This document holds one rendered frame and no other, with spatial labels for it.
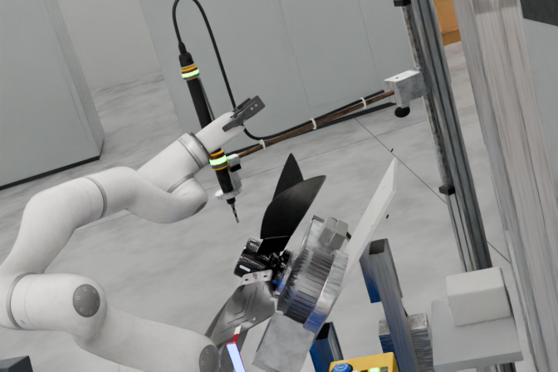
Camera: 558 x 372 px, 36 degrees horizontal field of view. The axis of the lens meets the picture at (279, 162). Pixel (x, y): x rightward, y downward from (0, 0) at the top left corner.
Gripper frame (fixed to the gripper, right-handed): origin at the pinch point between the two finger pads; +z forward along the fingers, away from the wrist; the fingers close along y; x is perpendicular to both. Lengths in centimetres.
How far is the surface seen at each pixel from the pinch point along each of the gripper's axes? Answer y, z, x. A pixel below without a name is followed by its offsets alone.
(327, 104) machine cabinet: -584, 177, -98
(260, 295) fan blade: -36, -22, -45
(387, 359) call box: -2, -10, -68
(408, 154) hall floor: -438, 166, -148
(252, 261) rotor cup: -49, -17, -40
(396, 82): -43, 47, -24
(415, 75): -44, 53, -27
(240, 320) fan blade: -30, -31, -45
